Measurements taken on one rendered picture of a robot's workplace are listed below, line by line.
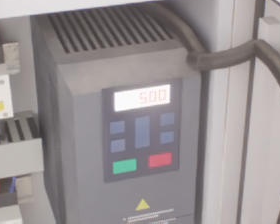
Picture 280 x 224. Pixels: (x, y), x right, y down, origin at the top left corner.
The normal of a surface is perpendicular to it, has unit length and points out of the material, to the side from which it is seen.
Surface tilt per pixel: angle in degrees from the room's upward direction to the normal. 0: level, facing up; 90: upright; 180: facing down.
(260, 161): 90
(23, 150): 90
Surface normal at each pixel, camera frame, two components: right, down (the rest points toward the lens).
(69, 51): 0.00, -0.86
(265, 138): 0.32, 0.48
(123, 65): 0.13, -0.58
